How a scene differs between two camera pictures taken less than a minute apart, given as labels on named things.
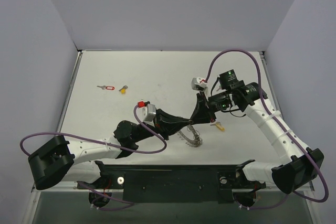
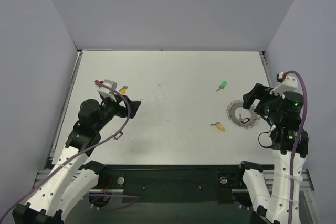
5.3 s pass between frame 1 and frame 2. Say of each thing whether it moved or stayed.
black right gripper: moved
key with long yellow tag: stayed
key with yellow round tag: stayed
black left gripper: moved
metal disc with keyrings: moved
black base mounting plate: stayed
